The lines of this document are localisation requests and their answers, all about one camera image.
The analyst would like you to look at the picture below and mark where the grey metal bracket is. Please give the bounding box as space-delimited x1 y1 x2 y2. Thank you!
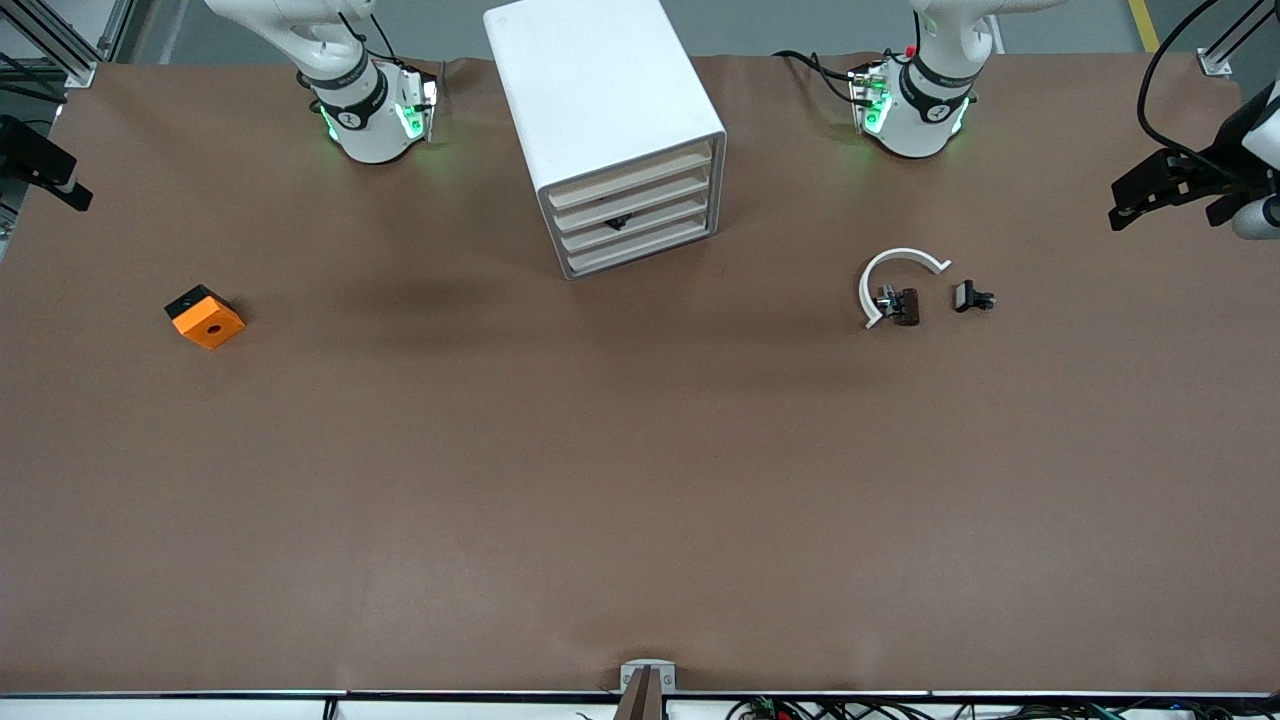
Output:
619 659 677 693

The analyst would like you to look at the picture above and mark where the white drawer holding red button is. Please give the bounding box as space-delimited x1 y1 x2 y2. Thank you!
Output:
552 170 714 233

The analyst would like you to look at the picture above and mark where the white drawer holding green button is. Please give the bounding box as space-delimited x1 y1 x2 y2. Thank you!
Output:
557 194 716 255

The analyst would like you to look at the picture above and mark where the aluminium frame profile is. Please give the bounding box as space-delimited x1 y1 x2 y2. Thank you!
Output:
0 0 136 89
1195 0 1280 77

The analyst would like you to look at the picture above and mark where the black base cable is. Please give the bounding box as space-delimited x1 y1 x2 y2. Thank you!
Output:
772 48 863 83

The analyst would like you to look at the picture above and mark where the orange box with hole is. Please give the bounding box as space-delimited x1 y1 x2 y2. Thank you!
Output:
164 284 246 351

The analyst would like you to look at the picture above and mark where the brown table mat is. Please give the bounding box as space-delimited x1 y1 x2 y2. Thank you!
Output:
0 52 1280 697

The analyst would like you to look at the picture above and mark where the white drawer holding yellow button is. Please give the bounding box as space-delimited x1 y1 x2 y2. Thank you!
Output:
547 143 713 209

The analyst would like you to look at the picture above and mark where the empty white drawer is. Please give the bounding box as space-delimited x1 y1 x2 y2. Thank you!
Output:
564 217 718 278

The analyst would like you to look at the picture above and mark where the brown post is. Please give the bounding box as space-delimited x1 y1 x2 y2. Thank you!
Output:
612 668 665 720

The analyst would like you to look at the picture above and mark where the white drawer cabinet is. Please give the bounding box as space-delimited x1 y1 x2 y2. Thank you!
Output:
484 0 728 281

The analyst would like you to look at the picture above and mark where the white curved plastic part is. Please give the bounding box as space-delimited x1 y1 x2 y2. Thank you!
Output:
859 247 952 330

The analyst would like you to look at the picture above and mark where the dark brown small component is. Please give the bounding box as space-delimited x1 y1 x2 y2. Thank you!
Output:
877 286 922 327

